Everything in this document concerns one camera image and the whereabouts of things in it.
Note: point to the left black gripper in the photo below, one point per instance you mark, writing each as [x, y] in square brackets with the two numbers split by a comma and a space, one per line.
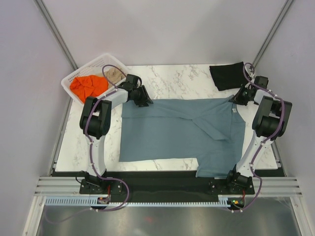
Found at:
[145, 99]

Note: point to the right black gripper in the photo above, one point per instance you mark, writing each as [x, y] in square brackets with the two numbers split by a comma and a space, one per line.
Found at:
[237, 99]

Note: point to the blue t shirt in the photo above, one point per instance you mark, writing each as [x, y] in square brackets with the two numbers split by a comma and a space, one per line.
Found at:
[209, 130]

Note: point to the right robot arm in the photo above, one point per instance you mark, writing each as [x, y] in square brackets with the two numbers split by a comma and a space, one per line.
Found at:
[269, 123]

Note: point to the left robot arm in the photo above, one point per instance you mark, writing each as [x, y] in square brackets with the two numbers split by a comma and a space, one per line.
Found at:
[95, 119]

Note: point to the folded black t shirt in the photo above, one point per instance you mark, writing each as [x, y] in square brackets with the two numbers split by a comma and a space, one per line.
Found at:
[229, 76]

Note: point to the beige t shirt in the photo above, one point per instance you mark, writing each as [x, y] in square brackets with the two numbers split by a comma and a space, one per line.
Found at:
[112, 74]

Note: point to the white plastic laundry basket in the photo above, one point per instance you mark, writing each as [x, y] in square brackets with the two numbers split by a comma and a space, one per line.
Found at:
[104, 62]

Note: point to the orange t shirt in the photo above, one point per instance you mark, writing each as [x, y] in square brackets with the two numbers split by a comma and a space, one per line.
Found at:
[86, 86]

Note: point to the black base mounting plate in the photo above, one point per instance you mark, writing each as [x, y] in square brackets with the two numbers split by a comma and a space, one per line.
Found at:
[170, 186]

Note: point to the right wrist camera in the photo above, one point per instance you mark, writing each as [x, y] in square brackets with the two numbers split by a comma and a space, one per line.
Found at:
[250, 70]

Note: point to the right aluminium frame post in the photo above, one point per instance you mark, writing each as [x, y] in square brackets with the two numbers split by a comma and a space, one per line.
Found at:
[273, 30]

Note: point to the aluminium frame post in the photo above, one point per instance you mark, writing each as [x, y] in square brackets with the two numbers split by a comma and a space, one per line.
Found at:
[273, 30]
[55, 31]

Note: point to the white slotted cable duct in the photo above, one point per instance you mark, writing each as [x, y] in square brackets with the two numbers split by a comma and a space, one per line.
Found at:
[102, 202]

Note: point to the left aluminium frame post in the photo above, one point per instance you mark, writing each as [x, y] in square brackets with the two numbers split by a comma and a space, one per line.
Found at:
[55, 31]

